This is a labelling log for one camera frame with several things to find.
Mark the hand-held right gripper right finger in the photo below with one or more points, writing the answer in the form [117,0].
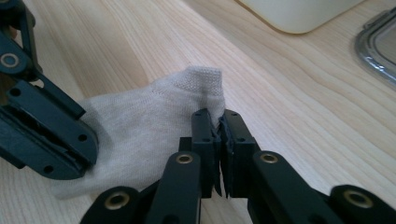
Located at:
[238,146]

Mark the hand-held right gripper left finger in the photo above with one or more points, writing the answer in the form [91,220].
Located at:
[202,146]

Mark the beige sock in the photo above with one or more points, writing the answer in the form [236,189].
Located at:
[140,130]

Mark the white divided storage box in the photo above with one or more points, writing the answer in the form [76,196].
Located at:
[299,14]

